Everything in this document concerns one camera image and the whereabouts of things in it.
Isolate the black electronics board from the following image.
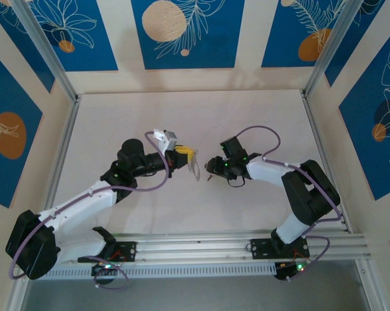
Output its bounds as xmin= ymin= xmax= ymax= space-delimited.
xmin=91 ymin=262 xmax=119 ymax=279
xmin=274 ymin=260 xmax=310 ymax=282

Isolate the clear plastic zip bag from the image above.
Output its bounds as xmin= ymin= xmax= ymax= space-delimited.
xmin=187 ymin=148 xmax=203 ymax=181

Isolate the aluminium frame bar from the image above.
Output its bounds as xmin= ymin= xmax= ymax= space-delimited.
xmin=356 ymin=259 xmax=389 ymax=311
xmin=3 ymin=275 xmax=32 ymax=311

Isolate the grey slotted cable duct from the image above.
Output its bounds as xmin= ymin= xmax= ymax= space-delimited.
xmin=39 ymin=262 xmax=279 ymax=280

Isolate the grey metal plate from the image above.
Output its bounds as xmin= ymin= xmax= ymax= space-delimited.
xmin=19 ymin=279 xmax=371 ymax=311

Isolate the aluminium frame post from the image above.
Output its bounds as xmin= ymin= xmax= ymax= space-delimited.
xmin=303 ymin=0 xmax=386 ymax=98
xmin=12 ymin=0 xmax=82 ymax=103

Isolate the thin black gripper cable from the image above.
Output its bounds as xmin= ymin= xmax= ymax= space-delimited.
xmin=226 ymin=176 xmax=247 ymax=189

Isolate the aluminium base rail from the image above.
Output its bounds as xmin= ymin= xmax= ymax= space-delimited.
xmin=52 ymin=230 xmax=373 ymax=268

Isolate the aluminium side rail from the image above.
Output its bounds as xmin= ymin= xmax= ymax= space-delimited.
xmin=301 ymin=90 xmax=350 ymax=233
xmin=44 ymin=93 xmax=83 ymax=213

